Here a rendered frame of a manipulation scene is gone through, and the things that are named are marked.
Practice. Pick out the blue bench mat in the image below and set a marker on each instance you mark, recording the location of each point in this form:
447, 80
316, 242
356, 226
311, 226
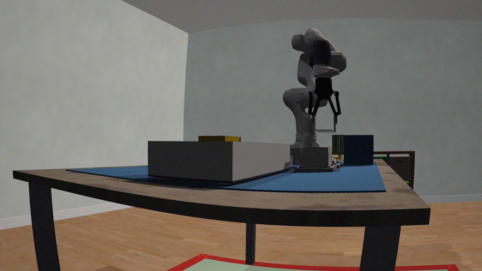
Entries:
345, 179

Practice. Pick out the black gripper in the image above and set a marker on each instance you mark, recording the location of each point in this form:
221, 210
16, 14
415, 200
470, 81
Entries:
324, 91

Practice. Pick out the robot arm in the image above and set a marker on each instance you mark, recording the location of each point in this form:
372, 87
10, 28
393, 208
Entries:
321, 59

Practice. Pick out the yellow plate with grid of black holes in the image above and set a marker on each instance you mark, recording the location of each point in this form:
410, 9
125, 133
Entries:
316, 157

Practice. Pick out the yellow bin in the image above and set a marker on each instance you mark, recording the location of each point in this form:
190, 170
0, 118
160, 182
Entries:
219, 139

